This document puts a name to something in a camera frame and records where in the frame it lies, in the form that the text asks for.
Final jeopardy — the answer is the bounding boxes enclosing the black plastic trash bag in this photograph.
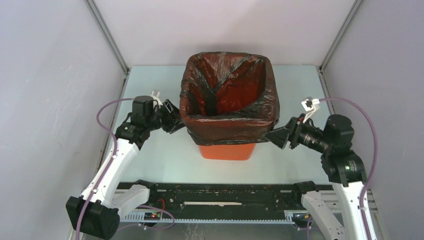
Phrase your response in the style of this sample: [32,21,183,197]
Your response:
[179,51,280,146]

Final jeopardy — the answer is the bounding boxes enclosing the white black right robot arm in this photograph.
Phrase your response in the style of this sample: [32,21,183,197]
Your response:
[264,114,377,240]

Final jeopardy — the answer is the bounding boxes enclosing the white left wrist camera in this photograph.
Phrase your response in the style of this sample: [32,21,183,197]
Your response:
[151,89,163,107]

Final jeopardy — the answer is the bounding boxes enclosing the orange plastic trash bin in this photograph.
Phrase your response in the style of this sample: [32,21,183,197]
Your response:
[198,143,256,161]

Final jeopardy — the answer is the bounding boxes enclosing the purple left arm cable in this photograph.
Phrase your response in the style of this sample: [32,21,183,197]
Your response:
[74,97,137,240]

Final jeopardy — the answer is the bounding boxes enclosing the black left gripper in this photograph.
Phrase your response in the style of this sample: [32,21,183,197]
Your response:
[146,99,193,134]

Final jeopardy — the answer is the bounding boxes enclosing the aluminium frame post left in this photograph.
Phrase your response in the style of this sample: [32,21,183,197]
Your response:
[84,0,130,75]

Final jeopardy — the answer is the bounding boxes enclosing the aluminium frame post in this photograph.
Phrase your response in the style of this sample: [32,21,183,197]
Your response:
[319,0,365,72]
[84,0,130,75]

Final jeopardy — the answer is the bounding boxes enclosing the aluminium frame post right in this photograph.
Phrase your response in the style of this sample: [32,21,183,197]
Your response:
[319,0,365,72]

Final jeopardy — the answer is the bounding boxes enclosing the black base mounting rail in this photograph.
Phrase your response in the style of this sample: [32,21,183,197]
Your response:
[136,180,308,224]

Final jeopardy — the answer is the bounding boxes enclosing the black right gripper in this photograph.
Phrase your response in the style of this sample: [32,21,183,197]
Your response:
[262,112,331,153]

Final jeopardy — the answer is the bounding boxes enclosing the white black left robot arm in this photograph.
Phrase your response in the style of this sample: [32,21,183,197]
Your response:
[65,94,184,240]

